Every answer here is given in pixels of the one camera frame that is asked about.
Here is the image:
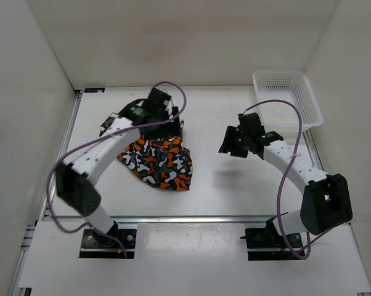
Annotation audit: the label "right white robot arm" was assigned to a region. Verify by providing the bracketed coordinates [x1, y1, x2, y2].
[219, 113, 353, 247]

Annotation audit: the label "orange camouflage shorts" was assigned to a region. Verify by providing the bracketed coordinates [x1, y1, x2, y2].
[117, 118, 193, 191]

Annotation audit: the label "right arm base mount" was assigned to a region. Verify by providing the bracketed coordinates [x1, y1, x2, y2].
[240, 216, 298, 261]

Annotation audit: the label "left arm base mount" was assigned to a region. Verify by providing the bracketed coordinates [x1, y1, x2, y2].
[79, 228, 137, 259]

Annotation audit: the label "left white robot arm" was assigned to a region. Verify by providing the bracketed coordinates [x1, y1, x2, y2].
[51, 86, 184, 247]

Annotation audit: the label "white plastic basket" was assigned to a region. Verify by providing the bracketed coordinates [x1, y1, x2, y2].
[252, 70, 323, 134]

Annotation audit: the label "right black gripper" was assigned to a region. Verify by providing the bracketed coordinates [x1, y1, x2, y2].
[219, 126, 251, 158]

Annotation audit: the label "small dark label sticker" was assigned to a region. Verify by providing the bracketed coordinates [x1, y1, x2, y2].
[83, 88, 105, 93]

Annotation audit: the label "aluminium frame rail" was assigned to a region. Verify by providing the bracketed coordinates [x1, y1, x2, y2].
[37, 215, 279, 224]

